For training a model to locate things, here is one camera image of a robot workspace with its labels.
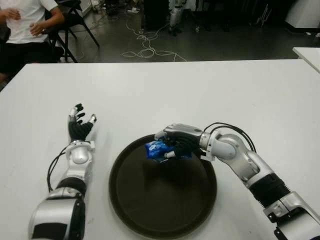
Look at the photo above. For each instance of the blue Oreo packet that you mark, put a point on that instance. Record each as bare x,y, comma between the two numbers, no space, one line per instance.
155,148

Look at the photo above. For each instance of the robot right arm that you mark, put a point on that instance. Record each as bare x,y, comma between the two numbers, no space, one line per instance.
227,147

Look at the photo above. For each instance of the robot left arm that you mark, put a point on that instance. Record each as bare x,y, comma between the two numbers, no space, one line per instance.
78,155

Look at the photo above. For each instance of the silver humanoid robot legs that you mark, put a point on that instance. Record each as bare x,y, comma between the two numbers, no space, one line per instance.
175,17

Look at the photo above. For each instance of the white power strip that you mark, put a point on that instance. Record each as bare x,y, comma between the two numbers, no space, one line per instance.
133,10

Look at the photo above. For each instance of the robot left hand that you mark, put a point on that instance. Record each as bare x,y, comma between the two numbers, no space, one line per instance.
77,130

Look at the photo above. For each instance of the metal folding stand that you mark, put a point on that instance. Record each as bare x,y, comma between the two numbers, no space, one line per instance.
263,15

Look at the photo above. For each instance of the black folding chair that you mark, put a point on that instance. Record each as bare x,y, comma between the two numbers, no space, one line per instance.
72,18

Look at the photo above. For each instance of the white side table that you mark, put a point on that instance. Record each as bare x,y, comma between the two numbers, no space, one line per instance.
308,56

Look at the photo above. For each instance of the black cabinet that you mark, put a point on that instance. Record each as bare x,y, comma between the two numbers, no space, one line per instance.
156,13

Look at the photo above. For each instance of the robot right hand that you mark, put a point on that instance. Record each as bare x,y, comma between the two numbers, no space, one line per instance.
185,142

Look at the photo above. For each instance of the round dark brown tray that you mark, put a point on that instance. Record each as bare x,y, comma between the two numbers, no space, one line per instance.
162,195

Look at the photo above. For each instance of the person in white shirt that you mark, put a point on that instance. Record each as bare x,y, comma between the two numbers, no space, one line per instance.
25,22

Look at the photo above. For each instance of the large white cabinet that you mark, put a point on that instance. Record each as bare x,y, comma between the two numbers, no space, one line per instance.
305,13

